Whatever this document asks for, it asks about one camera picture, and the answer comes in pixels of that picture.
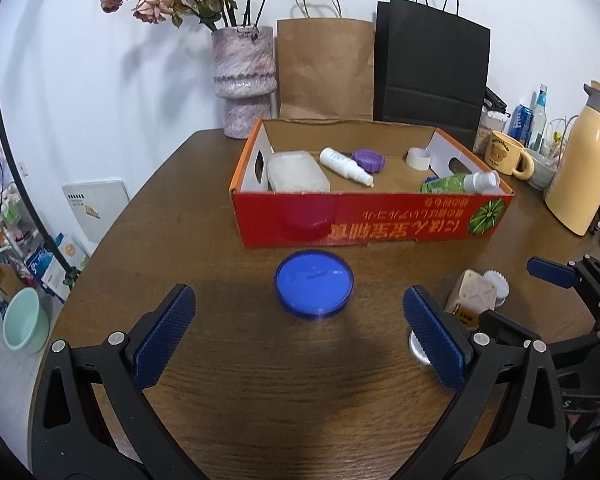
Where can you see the green bottle with white cap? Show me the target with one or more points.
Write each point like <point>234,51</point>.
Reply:
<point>450,183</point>

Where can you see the purple ridged cap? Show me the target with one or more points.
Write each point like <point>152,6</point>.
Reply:
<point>369,159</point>

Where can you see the mint green basin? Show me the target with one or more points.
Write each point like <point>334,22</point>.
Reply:
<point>25,320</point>

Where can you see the grey ceramic cup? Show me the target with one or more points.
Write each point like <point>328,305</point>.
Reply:
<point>540,170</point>

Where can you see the white and blue carton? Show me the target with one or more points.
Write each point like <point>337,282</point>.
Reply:
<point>47,265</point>

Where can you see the pink marbled vase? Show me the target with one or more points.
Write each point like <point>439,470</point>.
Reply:
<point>242,80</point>

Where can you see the red cardboard box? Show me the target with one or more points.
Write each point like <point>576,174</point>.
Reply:
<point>360,225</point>

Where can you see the white tape roll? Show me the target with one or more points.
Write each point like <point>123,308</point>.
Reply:
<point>419,157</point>

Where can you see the translucent white lidded container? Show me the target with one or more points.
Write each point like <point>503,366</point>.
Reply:
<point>295,172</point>

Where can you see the cream thermos jug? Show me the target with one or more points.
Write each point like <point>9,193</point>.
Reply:
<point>582,160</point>

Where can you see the blue round lid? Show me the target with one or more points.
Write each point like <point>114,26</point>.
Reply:
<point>314,285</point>

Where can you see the white spray bottle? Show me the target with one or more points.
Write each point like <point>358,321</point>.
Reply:
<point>342,162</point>

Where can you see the small brown carton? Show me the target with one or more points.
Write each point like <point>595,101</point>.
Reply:
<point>6,280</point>

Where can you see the small beige box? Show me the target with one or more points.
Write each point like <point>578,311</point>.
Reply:
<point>472,292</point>

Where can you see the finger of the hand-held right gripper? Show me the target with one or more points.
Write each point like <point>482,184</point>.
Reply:
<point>580,342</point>
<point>550,270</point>

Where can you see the blue drink can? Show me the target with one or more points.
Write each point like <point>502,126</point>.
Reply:
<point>521,122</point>

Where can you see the flat white box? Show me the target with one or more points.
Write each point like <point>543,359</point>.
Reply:
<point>92,205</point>

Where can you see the black paper bag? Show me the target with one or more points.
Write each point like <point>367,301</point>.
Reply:
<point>430,70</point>

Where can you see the white wall socket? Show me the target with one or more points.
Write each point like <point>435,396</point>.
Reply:
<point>24,167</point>

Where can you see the white ribbed cap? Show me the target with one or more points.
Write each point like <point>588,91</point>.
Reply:
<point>499,282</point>

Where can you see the cluttered storage shelf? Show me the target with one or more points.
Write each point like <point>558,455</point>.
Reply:
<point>5,220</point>

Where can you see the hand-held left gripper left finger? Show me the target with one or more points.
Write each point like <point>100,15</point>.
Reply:
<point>165,335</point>

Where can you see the dark blue ridged cap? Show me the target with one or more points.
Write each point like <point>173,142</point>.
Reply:
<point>431,180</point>

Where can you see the yellow bear mug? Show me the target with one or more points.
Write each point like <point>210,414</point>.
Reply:
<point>505,152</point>

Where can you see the black light stand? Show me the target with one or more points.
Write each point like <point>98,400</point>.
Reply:
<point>71,274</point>

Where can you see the clear jar with black lid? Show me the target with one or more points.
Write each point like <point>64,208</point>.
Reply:
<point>490,125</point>

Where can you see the silver metal cap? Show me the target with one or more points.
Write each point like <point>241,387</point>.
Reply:
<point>418,349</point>

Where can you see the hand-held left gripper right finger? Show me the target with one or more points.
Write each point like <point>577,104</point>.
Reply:
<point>435,335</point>

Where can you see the brown paper bag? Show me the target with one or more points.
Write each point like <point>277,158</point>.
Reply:
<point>325,65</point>

